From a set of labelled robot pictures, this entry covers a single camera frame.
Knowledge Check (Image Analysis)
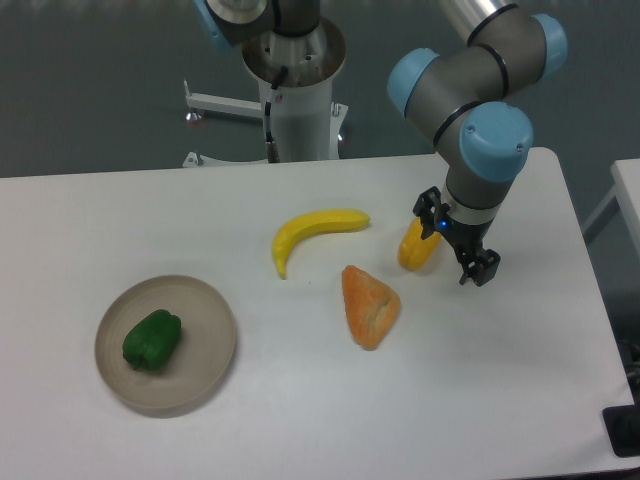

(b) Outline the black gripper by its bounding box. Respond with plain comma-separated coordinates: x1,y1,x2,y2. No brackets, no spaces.
413,187,501,287

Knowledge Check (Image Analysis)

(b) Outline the green toy bell pepper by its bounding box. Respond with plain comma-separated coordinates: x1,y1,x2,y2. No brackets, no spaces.
122,309,182,371

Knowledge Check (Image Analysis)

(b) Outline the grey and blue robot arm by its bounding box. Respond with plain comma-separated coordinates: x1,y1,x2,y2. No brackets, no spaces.
195,1,568,285

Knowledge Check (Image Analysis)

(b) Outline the yellow toy bell pepper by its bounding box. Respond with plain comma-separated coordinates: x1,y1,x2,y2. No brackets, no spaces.
397,218,442,271

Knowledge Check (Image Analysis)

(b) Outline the beige round plate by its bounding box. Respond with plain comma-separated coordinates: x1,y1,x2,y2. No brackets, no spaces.
94,275,237,417

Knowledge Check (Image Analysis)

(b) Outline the orange toy bread wedge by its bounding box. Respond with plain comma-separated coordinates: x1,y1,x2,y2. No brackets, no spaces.
341,265,401,350

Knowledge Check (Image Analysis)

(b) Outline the yellow toy banana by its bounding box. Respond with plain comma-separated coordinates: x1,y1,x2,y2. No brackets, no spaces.
271,208,371,279

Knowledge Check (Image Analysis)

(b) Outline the white side table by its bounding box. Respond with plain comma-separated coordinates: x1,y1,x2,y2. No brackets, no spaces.
581,158,640,251

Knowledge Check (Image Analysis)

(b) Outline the black box at table edge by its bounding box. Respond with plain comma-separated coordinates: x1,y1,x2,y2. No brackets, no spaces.
602,405,639,458

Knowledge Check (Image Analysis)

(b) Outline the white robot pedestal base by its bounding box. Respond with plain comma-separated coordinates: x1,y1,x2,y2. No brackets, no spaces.
183,17,348,163

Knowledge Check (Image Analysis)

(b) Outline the black cable on pedestal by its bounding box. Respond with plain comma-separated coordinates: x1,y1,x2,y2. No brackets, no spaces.
264,66,289,164

